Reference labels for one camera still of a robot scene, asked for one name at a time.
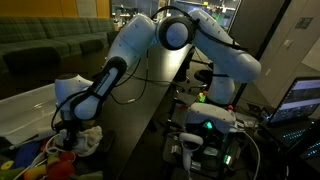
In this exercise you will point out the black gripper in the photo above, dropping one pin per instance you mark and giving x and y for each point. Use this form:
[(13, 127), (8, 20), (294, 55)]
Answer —
[(72, 127)]

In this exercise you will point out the white terry towel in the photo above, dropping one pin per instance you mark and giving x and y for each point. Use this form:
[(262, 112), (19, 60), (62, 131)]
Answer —
[(87, 141)]

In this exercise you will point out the red plush ball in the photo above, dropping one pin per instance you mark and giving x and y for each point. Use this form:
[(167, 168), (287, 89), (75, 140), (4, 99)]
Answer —
[(60, 171)]

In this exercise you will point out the blue plush toy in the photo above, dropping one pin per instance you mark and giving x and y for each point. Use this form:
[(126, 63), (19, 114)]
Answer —
[(25, 155)]

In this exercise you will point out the green fabric pouch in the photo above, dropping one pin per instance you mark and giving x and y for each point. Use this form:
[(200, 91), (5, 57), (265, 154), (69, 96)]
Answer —
[(90, 176)]

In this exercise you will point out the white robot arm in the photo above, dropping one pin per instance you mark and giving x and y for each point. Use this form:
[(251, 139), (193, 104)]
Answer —
[(79, 99)]

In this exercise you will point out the white plastic bin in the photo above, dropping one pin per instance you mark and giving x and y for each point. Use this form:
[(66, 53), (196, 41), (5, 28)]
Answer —
[(28, 115)]

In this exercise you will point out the green plaid sofa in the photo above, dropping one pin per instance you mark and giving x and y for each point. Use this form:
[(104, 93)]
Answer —
[(68, 36)]

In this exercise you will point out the white VR controller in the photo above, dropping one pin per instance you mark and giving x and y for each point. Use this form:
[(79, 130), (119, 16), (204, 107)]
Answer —
[(189, 143)]

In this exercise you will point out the white VR headset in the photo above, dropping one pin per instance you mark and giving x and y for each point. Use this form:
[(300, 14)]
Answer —
[(223, 120)]

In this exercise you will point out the open laptop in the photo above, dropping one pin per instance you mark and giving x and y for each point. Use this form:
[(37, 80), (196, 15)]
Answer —
[(292, 116)]

